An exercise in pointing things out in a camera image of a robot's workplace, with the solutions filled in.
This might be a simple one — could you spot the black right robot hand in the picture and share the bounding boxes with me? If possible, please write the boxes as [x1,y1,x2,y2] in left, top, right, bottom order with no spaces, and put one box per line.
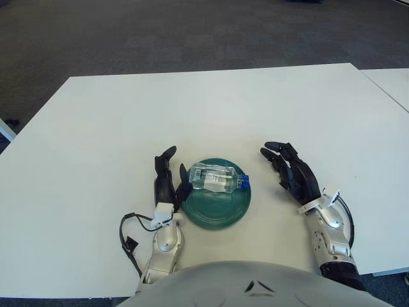
[259,141,322,205]

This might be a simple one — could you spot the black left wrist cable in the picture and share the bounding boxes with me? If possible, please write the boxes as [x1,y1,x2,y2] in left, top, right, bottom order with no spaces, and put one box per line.
[119,212,157,278]

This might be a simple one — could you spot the white right wrist connector box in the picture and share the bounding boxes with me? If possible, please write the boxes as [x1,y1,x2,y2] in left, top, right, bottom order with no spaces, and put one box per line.
[322,187,341,205]

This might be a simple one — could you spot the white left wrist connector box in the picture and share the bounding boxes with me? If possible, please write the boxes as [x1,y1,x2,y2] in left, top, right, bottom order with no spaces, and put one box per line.
[151,202,175,226]

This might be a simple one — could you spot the green round plate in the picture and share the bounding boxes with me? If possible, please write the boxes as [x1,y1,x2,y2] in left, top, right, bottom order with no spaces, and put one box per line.
[178,157,253,230]

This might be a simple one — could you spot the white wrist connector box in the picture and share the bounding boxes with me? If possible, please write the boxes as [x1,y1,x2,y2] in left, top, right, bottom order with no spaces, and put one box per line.
[322,187,341,205]
[151,202,175,226]

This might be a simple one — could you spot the clear bottle with blue cap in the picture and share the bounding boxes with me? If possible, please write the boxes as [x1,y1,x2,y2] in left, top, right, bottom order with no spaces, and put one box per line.
[188,162,250,195]

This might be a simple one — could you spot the grey robot torso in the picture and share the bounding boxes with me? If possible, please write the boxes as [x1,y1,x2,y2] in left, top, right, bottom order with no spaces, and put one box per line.
[116,260,387,307]

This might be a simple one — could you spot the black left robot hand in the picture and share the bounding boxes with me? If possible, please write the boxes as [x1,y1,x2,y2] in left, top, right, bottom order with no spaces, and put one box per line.
[153,145,192,212]

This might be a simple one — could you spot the white furniture edge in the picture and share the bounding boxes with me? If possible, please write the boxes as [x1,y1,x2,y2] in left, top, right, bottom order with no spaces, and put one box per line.
[0,118,17,141]

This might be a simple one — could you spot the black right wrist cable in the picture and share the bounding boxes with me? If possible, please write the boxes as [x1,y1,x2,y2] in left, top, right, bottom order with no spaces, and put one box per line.
[338,196,355,250]

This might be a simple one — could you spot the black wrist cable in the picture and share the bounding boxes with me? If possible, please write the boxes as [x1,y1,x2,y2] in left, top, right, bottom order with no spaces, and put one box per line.
[119,212,157,278]
[338,196,355,250]

